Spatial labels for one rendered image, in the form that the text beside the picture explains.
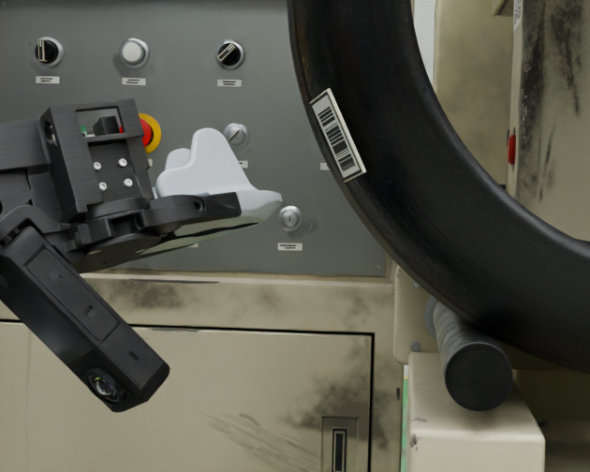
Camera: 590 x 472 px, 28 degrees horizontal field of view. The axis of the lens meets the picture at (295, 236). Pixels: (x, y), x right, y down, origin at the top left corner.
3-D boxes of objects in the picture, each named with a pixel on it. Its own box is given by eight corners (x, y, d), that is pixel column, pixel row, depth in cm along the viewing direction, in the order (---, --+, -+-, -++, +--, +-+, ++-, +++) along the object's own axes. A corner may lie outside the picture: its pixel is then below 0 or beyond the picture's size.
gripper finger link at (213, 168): (282, 112, 72) (149, 127, 67) (309, 203, 71) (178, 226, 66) (257, 130, 75) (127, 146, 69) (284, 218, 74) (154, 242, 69)
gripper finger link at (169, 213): (247, 182, 68) (110, 203, 63) (255, 207, 67) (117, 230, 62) (210, 207, 71) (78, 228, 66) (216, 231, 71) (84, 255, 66)
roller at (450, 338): (486, 298, 111) (474, 345, 111) (439, 287, 111) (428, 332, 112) (522, 353, 76) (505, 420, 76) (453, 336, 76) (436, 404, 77)
